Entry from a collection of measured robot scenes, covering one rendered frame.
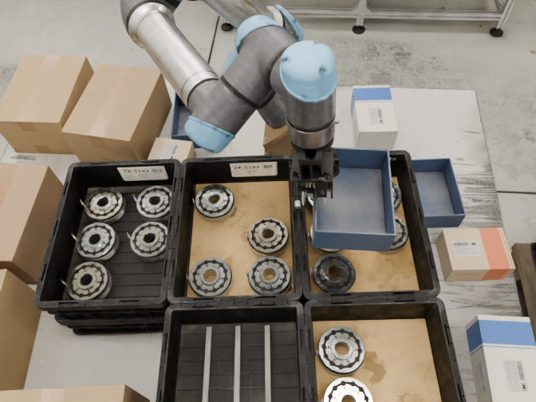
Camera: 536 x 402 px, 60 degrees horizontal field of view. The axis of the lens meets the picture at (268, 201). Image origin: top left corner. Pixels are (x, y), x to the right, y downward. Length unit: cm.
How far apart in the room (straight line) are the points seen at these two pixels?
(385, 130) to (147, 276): 82
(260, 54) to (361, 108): 86
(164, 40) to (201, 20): 236
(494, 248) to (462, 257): 9
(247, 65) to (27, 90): 110
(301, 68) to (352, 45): 238
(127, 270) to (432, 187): 92
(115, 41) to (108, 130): 181
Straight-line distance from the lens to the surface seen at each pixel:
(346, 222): 95
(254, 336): 111
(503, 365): 123
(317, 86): 62
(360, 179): 101
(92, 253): 125
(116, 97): 156
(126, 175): 131
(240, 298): 103
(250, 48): 71
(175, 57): 84
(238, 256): 118
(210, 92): 74
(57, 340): 137
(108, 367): 130
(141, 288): 120
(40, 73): 175
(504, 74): 303
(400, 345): 112
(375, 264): 118
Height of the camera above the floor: 189
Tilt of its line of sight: 58 degrees down
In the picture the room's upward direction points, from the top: 5 degrees counter-clockwise
